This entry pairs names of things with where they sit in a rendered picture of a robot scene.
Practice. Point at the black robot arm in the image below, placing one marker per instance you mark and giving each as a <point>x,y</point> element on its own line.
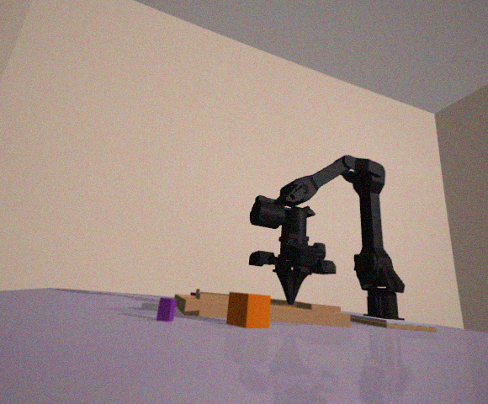
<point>373,265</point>

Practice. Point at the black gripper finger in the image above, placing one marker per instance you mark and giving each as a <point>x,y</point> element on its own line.
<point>297,279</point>
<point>285,277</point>

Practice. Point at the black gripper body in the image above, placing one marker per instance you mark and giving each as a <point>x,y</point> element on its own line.
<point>259,258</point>

